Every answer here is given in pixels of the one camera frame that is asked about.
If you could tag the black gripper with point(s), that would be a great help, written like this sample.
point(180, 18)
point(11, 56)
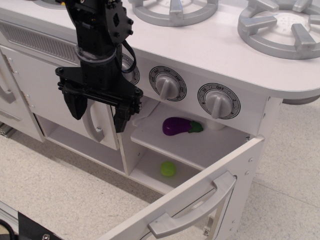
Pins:
point(105, 82)

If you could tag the white toy oven door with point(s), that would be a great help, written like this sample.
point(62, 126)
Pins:
point(241, 163)

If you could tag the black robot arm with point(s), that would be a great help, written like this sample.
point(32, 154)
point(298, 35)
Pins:
point(102, 27)

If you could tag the white cabinet door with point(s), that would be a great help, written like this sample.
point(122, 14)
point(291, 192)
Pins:
point(38, 81)

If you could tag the grey middle stove knob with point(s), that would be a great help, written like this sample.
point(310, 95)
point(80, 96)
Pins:
point(167, 83)

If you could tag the purple toy eggplant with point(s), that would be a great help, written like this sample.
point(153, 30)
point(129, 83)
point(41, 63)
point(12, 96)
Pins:
point(177, 125)

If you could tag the green toy ball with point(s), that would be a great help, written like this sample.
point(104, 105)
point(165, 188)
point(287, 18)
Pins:
point(168, 169)

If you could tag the silver toy sink basin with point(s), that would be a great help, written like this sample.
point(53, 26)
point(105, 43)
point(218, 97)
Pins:
point(50, 4)

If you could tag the white toy kitchen unit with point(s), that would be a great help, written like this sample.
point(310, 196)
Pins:
point(211, 51)

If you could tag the silver left burner grate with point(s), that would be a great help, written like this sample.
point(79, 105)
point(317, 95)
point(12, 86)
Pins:
point(174, 13)

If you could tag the grey right stove knob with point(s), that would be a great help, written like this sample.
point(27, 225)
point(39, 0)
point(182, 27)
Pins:
point(218, 101)

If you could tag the silver cabinet door handle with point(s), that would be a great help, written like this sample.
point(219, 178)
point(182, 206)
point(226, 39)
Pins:
point(95, 133)

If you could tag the silver far left handle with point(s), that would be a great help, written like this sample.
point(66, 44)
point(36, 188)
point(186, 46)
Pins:
point(6, 91)

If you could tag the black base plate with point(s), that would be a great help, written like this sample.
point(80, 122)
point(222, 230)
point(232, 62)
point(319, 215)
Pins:
point(28, 229)

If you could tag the silver oven door handle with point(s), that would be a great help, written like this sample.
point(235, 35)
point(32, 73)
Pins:
point(165, 225)

